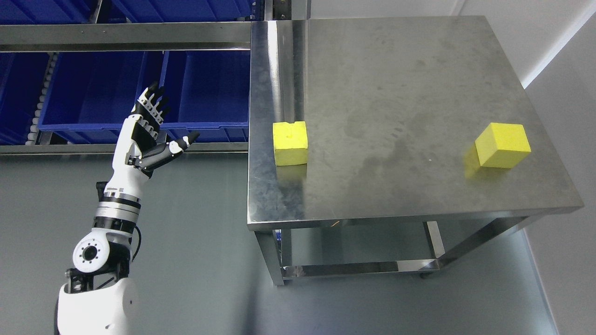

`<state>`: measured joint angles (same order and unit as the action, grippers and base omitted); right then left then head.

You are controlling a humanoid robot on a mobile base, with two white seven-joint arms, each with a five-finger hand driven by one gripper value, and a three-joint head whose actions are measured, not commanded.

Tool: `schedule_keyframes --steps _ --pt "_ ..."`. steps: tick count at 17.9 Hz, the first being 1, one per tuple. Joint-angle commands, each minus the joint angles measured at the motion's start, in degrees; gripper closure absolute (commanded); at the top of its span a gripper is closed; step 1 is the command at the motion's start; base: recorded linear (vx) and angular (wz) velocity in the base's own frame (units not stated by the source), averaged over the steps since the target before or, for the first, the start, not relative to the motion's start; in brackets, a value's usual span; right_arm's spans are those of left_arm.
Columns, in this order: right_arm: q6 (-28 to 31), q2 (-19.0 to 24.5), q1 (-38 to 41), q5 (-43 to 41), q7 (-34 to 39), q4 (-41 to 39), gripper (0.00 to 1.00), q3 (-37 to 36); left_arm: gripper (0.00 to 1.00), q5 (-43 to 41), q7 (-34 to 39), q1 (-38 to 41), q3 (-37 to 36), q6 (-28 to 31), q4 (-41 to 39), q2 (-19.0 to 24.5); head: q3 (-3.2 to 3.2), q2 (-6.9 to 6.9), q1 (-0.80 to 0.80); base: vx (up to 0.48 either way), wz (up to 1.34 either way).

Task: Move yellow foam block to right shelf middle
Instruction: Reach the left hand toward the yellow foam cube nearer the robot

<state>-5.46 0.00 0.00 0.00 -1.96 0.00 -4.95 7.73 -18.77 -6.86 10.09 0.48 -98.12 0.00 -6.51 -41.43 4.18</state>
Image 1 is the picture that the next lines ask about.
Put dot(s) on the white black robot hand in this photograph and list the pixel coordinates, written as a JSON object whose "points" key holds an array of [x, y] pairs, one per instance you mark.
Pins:
{"points": [[138, 153]]}

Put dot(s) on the yellow foam block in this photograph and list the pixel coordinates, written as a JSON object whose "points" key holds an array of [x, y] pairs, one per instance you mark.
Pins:
{"points": [[502, 145], [290, 143]]}

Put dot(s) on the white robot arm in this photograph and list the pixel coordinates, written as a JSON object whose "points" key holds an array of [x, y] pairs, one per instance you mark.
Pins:
{"points": [[99, 297]]}

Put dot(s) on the blue bin lower middle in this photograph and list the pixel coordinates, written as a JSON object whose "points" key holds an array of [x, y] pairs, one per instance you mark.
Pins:
{"points": [[91, 93]]}

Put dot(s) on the blue bin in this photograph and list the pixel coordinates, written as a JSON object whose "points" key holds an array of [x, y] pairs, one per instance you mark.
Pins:
{"points": [[160, 11], [46, 12], [21, 82], [208, 92], [91, 93]]}

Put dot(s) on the metal shelf rack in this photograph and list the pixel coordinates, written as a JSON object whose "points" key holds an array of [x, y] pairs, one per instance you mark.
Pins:
{"points": [[130, 37]]}

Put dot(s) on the blue bin lower right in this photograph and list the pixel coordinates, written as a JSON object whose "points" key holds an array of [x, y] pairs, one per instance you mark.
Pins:
{"points": [[208, 92]]}

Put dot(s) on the blue bin upper right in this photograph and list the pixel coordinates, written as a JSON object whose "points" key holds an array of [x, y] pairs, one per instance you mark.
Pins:
{"points": [[160, 11]]}

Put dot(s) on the blue bin lower left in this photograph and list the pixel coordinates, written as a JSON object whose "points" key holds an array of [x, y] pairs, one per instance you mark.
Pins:
{"points": [[21, 82]]}

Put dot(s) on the blue bin upper left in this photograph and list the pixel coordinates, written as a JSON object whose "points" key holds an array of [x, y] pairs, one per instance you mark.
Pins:
{"points": [[46, 12]]}

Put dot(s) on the stainless steel table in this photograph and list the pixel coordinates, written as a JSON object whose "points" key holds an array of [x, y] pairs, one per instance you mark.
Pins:
{"points": [[392, 108]]}

